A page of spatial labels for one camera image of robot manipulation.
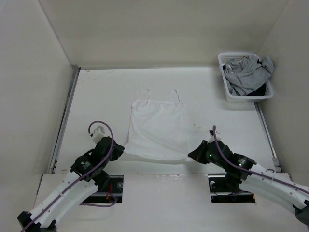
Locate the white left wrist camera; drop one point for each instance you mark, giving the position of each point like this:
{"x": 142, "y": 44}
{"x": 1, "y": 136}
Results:
{"x": 98, "y": 134}

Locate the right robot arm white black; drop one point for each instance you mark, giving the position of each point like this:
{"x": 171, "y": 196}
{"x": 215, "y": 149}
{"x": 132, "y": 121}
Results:
{"x": 244, "y": 174}

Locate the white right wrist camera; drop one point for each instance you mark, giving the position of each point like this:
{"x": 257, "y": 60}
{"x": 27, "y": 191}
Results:
{"x": 213, "y": 136}

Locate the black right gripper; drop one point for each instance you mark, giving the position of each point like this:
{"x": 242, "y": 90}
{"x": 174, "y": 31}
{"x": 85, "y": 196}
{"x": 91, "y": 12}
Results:
{"x": 198, "y": 153}

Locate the white plastic laundry basket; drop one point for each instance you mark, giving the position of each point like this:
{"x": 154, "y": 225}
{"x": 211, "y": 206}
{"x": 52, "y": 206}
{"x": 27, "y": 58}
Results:
{"x": 223, "y": 58}

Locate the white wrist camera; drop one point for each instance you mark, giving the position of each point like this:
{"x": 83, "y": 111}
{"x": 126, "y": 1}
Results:
{"x": 98, "y": 134}
{"x": 213, "y": 136}

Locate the black garment in basket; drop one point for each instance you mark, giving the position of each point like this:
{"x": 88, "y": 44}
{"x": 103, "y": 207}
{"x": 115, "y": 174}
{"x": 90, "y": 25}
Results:
{"x": 261, "y": 91}

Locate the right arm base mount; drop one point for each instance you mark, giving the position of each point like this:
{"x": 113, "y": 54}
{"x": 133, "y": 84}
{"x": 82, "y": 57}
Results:
{"x": 221, "y": 191}

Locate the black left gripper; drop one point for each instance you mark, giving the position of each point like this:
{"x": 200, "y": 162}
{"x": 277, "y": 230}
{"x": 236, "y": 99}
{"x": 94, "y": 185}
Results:
{"x": 119, "y": 150}

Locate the white tank top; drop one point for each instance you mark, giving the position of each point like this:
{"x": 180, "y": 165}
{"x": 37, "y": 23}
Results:
{"x": 158, "y": 130}

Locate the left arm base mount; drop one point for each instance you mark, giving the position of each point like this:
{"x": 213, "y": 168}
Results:
{"x": 115, "y": 187}

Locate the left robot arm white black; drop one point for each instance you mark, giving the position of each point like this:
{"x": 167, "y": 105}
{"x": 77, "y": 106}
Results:
{"x": 85, "y": 177}

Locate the grey tank top in basket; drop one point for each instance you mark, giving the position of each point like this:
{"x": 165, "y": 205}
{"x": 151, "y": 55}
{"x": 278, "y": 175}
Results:
{"x": 247, "y": 75}

